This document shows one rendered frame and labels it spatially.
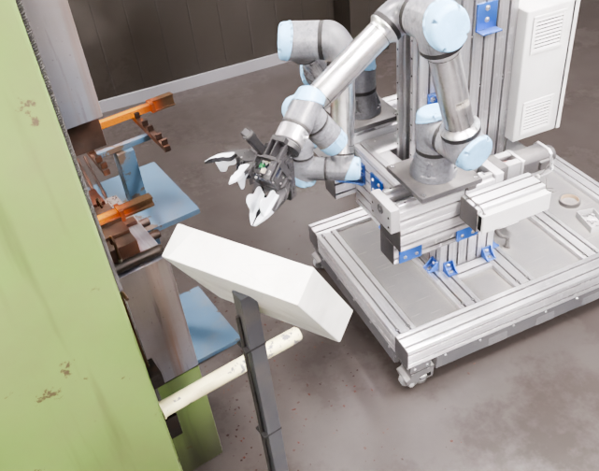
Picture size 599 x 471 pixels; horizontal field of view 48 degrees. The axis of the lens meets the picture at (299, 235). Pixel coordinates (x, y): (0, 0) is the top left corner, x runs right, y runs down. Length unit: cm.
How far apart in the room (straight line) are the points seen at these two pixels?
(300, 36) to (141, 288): 87
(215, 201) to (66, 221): 233
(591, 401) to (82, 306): 186
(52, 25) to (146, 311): 82
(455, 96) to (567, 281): 111
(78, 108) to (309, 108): 52
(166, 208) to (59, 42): 103
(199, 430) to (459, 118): 130
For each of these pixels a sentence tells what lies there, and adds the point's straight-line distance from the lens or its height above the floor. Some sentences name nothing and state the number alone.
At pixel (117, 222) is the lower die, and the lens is 189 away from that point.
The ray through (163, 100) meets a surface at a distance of 251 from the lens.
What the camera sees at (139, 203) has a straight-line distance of 191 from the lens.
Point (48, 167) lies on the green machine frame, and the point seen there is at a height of 144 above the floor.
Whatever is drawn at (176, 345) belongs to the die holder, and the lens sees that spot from 205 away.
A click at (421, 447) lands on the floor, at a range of 247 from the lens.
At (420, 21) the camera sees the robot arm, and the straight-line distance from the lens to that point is 176.
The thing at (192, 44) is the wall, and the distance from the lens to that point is 478.
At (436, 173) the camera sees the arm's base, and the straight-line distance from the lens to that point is 215.
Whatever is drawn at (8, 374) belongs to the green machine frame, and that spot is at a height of 104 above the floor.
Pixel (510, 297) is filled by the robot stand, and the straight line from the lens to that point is 266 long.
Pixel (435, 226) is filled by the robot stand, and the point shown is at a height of 65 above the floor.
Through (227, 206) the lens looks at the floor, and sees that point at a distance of 357.
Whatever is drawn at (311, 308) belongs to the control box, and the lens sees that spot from 134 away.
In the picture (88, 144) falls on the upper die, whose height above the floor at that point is 129.
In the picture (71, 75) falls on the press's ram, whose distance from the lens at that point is 153.
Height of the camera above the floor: 205
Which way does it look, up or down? 38 degrees down
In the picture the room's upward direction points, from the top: 7 degrees counter-clockwise
